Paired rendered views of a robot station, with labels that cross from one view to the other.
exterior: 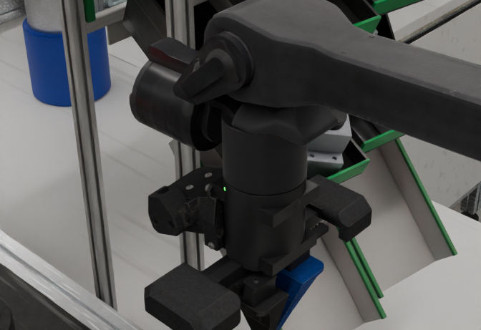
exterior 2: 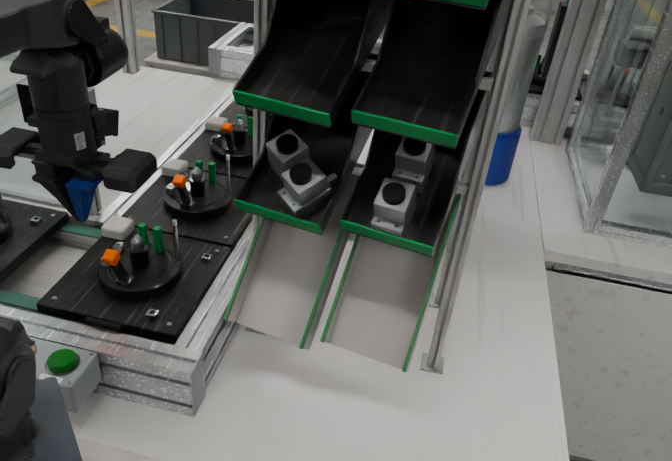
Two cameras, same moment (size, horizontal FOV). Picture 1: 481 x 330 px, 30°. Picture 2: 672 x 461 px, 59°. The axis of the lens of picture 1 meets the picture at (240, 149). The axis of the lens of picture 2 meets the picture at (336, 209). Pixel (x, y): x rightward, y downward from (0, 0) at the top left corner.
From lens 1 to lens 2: 0.81 m
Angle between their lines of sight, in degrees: 47
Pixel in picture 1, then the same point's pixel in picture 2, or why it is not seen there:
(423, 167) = not seen: outside the picture
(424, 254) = (401, 358)
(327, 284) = (306, 306)
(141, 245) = not seen: hidden behind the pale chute
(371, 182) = (408, 283)
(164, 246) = not seen: hidden behind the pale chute
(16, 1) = (526, 114)
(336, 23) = (20, 1)
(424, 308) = (425, 417)
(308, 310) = (281, 308)
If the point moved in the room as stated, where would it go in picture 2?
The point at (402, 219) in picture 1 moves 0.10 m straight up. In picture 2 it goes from (408, 324) to (418, 272)
